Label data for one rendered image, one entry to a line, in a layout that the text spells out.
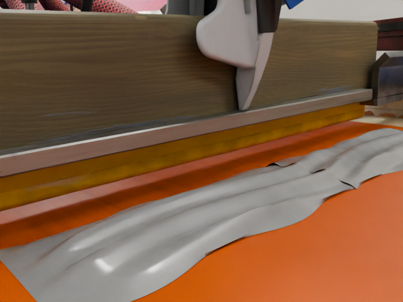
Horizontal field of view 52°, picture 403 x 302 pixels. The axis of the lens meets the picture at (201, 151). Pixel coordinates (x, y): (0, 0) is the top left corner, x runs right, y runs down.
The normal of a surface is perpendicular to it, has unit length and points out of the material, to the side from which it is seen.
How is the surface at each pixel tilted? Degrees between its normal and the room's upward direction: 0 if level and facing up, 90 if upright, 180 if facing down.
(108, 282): 11
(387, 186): 0
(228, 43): 84
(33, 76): 90
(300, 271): 0
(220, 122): 90
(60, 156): 90
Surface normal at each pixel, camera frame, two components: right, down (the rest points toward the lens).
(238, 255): -0.04, -0.97
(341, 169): 0.43, -0.75
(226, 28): 0.65, 0.05
